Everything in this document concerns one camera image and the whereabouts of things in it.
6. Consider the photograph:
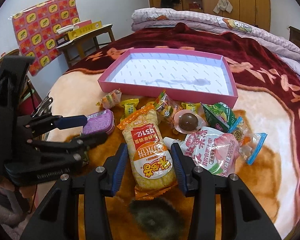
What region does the purple mint tin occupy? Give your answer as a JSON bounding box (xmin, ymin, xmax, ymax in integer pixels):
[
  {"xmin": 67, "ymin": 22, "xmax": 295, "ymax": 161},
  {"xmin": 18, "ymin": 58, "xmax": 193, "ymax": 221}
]
[{"xmin": 82, "ymin": 109, "xmax": 115, "ymax": 135}]

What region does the pink jelly drink pouch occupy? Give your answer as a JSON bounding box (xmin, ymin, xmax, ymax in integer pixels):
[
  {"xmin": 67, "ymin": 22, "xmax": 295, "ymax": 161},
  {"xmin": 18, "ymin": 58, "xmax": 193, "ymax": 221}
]
[{"xmin": 164, "ymin": 126, "xmax": 239, "ymax": 177}]

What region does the corn snack orange packet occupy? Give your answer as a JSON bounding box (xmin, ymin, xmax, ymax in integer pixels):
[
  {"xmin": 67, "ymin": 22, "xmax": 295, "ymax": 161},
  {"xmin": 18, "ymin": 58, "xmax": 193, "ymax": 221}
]
[{"xmin": 117, "ymin": 104, "xmax": 177, "ymax": 200}]

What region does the yellow candy packet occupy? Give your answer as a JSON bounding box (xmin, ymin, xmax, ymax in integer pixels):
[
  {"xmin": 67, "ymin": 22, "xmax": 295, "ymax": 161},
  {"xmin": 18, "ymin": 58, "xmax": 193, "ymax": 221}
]
[
  {"xmin": 181, "ymin": 102, "xmax": 201, "ymax": 114},
  {"xmin": 119, "ymin": 99, "xmax": 139, "ymax": 121}
]

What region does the blue-edged clear candy bag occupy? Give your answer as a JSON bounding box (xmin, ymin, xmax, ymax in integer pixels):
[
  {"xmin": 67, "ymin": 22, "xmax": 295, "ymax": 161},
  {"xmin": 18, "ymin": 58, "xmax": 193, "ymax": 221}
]
[{"xmin": 228, "ymin": 116, "xmax": 267, "ymax": 165}]

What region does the green pea snack packet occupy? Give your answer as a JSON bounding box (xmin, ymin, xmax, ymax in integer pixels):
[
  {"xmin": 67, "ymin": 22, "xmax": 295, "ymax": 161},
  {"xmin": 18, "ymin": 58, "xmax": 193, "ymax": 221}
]
[{"xmin": 202, "ymin": 102, "xmax": 237, "ymax": 133}]

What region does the burger gummy candy packet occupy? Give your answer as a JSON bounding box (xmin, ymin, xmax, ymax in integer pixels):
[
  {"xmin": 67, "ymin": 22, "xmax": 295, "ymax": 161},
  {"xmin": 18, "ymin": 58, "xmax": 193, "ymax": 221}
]
[{"xmin": 154, "ymin": 90, "xmax": 183, "ymax": 124}]

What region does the brown chocolate ball cup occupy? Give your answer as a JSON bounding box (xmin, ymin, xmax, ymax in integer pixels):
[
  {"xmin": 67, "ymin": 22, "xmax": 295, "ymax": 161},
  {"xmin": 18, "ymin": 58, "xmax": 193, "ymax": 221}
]
[{"xmin": 174, "ymin": 109, "xmax": 207, "ymax": 134}]

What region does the wooden side table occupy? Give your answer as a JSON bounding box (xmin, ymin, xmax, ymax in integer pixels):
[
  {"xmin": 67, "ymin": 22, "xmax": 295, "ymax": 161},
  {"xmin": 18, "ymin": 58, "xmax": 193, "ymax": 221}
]
[{"xmin": 56, "ymin": 24, "xmax": 115, "ymax": 68}]

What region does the yellow flat box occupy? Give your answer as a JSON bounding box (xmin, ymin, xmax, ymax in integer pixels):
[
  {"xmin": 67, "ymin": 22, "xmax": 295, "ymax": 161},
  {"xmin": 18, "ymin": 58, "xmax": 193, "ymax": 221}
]
[{"xmin": 64, "ymin": 21, "xmax": 102, "ymax": 41}]

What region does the red yellow patterned board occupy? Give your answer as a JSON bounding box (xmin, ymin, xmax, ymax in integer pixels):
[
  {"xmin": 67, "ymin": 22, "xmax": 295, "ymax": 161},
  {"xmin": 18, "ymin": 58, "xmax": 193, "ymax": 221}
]
[{"xmin": 12, "ymin": 0, "xmax": 79, "ymax": 76}]

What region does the pink shallow cardboard box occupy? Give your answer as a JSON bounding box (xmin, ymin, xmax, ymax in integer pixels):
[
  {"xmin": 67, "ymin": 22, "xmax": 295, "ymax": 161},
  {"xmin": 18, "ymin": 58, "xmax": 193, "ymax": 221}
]
[{"xmin": 98, "ymin": 48, "xmax": 238, "ymax": 107}]

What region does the folded lilac checked quilt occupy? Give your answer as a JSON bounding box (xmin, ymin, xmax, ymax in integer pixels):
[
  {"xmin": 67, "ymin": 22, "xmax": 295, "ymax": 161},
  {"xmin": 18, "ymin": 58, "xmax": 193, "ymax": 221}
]
[{"xmin": 132, "ymin": 8, "xmax": 300, "ymax": 77}]

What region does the white cloth on wardrobe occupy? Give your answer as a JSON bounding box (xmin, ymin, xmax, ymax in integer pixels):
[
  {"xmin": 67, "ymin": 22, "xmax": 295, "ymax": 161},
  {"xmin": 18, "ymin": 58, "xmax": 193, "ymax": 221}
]
[{"xmin": 213, "ymin": 0, "xmax": 233, "ymax": 14}]

